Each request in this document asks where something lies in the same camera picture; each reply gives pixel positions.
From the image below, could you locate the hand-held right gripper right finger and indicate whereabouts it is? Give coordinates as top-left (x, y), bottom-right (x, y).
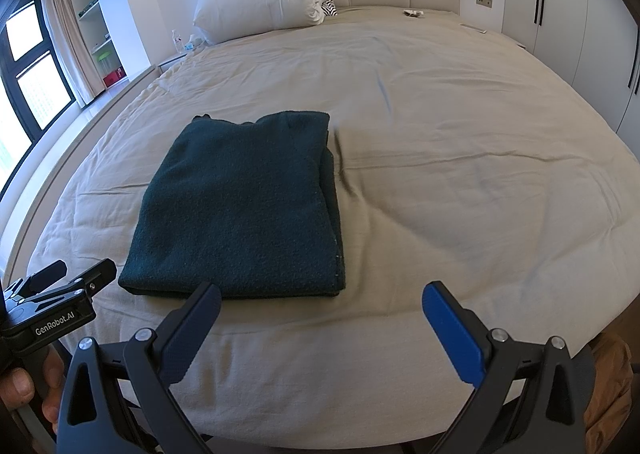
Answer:
top-left (422, 280), bottom-right (596, 454)

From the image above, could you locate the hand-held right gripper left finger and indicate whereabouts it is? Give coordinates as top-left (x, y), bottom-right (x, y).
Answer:
top-left (55, 282), bottom-right (222, 454)

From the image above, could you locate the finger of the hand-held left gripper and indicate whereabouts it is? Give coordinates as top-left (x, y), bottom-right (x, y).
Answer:
top-left (15, 259), bottom-right (117, 307)
top-left (0, 260), bottom-right (67, 303)

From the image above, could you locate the dark teal blanket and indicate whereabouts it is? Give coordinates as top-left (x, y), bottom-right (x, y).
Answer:
top-left (119, 110), bottom-right (347, 300)

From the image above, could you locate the person's left hand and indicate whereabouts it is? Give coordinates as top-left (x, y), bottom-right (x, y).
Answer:
top-left (0, 346), bottom-right (68, 435)

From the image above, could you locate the person's brown trouser leg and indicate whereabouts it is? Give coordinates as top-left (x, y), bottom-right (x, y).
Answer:
top-left (582, 334), bottom-right (636, 445)

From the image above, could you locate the beige round bed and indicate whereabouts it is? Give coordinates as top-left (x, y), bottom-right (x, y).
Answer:
top-left (0, 6), bottom-right (640, 454)

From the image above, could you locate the black framed window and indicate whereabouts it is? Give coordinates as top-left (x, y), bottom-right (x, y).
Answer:
top-left (0, 0), bottom-right (76, 185)

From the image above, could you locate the beige curtain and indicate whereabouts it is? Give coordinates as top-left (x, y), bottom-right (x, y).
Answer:
top-left (40, 0), bottom-right (98, 107)

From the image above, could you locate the white wardrobe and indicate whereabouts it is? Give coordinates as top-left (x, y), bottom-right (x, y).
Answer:
top-left (502, 0), bottom-right (640, 135)

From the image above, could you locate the white wall shelf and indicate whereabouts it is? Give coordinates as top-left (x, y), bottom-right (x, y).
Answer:
top-left (65, 0), bottom-right (132, 95)

